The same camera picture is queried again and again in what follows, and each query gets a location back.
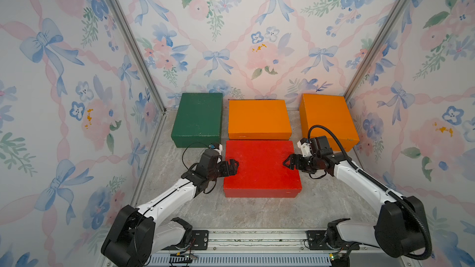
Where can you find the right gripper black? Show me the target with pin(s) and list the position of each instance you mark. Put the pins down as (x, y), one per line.
(302, 161)

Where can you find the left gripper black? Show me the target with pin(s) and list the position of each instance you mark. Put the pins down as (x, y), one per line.
(222, 168)

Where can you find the red shoebox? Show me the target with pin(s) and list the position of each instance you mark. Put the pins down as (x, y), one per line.
(261, 173)

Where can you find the green shoebox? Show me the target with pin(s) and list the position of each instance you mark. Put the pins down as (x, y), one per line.
(198, 120)

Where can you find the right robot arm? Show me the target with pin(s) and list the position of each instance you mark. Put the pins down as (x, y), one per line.
(401, 229)

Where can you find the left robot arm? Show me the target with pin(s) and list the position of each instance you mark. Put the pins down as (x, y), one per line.
(139, 232)

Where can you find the orange shoebox in middle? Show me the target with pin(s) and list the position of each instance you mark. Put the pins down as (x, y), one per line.
(258, 120)

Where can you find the orange shoebox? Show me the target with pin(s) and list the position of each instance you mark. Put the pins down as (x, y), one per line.
(258, 120)
(330, 112)

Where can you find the orange shoebox at right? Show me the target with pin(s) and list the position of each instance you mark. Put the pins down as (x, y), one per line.
(330, 112)

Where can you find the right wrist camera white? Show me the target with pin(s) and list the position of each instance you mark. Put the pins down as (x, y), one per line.
(305, 148)

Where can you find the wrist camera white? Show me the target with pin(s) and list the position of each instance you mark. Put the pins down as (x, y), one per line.
(305, 148)
(217, 147)

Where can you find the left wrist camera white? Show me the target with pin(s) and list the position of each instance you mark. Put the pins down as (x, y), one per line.
(217, 147)

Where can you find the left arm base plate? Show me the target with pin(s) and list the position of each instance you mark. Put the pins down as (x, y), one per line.
(195, 240)

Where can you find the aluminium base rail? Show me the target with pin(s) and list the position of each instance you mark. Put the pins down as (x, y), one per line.
(272, 248)

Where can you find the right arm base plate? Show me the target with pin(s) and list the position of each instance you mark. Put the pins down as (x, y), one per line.
(320, 240)

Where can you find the right corner aluminium post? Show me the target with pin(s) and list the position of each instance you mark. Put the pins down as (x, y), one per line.
(386, 29)

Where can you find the corner aluminium post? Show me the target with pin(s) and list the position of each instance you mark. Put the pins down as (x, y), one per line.
(386, 29)
(126, 31)

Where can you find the left corner aluminium post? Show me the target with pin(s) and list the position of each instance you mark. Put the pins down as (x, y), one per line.
(126, 31)

